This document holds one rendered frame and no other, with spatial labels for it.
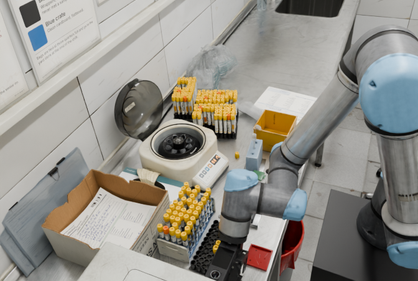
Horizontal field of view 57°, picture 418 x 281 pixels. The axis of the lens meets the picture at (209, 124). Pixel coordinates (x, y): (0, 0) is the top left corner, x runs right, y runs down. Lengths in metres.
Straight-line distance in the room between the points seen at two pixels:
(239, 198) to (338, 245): 0.36
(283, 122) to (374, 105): 0.90
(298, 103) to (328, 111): 0.86
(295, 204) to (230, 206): 0.15
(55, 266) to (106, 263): 0.44
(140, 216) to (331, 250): 0.56
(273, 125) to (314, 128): 0.68
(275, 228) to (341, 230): 0.20
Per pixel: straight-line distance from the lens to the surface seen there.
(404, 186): 0.84
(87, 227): 1.26
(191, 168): 1.29
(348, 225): 1.20
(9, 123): 1.07
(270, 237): 1.23
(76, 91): 1.28
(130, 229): 1.22
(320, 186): 2.61
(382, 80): 0.66
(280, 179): 0.94
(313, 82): 1.91
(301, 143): 0.93
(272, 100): 1.74
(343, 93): 0.85
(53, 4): 1.16
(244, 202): 0.91
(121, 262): 0.86
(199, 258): 1.17
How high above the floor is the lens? 1.87
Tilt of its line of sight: 38 degrees down
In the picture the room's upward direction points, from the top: 5 degrees counter-clockwise
